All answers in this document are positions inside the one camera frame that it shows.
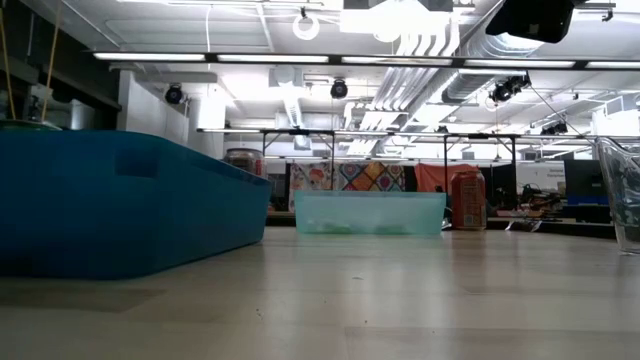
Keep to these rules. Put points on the black round spotlight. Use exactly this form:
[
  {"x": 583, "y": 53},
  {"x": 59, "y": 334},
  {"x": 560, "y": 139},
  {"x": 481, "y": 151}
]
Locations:
[
  {"x": 173, "y": 94},
  {"x": 339, "y": 88}
]

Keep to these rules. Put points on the clear plastic basket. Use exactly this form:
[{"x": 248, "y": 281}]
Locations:
[{"x": 625, "y": 200}]

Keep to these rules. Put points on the black ceiling camera cluster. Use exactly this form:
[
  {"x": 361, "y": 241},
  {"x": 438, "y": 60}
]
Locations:
[{"x": 510, "y": 87}]

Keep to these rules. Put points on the colourful patterned quilt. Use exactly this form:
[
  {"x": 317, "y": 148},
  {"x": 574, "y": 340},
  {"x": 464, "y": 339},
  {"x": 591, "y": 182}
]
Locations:
[{"x": 370, "y": 176}]

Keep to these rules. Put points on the orange cloth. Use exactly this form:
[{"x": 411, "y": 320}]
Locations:
[{"x": 432, "y": 177}]

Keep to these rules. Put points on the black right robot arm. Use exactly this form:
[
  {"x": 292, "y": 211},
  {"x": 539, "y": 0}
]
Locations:
[{"x": 532, "y": 20}]

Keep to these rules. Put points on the teal blue plastic basket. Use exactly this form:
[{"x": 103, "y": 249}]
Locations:
[{"x": 125, "y": 210}]

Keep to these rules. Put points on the black monitor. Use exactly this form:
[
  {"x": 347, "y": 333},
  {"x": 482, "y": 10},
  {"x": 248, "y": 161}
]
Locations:
[{"x": 585, "y": 177}]

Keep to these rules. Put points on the black beam with light strips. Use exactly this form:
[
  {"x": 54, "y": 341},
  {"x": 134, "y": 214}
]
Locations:
[{"x": 335, "y": 59}]

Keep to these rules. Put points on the light green translucent basket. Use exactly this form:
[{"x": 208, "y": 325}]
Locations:
[{"x": 370, "y": 210}]

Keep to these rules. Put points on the silver ventilation duct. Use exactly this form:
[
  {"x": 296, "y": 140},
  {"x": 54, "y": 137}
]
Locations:
[{"x": 465, "y": 87}]

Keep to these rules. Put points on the brown wrapped chocolate bar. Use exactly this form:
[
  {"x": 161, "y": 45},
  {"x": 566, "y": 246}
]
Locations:
[{"x": 522, "y": 226}]

